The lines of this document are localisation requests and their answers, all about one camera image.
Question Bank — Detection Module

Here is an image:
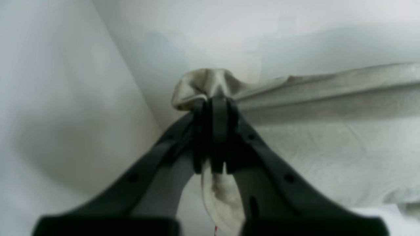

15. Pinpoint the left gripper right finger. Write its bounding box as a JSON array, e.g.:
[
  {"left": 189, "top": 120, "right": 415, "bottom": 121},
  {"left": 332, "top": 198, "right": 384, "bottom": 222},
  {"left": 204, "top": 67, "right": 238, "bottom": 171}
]
[{"left": 210, "top": 97, "right": 389, "bottom": 236}]

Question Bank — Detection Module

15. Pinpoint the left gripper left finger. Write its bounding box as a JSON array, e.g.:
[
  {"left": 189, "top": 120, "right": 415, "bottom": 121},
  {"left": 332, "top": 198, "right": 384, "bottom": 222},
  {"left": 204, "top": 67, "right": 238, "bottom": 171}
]
[{"left": 33, "top": 100, "right": 207, "bottom": 236}]

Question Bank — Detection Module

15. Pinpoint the beige t-shirt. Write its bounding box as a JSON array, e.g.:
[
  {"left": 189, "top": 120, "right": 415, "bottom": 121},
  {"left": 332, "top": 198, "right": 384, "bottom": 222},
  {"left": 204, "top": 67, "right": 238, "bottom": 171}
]
[{"left": 172, "top": 63, "right": 420, "bottom": 236}]

